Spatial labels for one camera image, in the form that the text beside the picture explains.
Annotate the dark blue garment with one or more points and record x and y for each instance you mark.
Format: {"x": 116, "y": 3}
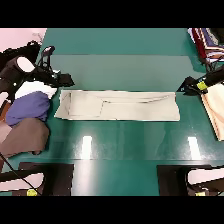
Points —
{"x": 213, "y": 35}

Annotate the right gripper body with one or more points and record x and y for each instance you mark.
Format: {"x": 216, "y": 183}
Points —
{"x": 188, "y": 86}

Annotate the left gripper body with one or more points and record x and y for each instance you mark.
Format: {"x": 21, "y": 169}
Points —
{"x": 62, "y": 80}

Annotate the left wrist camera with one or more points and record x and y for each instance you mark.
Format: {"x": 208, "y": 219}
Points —
{"x": 46, "y": 53}

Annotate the beige shirt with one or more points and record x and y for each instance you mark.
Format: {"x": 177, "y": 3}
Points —
{"x": 133, "y": 106}

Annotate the white garment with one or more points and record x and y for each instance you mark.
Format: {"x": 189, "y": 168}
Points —
{"x": 31, "y": 88}

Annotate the brown garment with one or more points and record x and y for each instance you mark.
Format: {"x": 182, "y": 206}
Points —
{"x": 26, "y": 136}

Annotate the pink garment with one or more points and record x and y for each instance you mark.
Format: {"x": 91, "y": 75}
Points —
{"x": 4, "y": 131}

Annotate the peach garment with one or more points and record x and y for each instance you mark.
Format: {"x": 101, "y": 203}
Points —
{"x": 215, "y": 110}

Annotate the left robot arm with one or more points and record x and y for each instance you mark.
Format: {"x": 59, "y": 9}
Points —
{"x": 13, "y": 71}

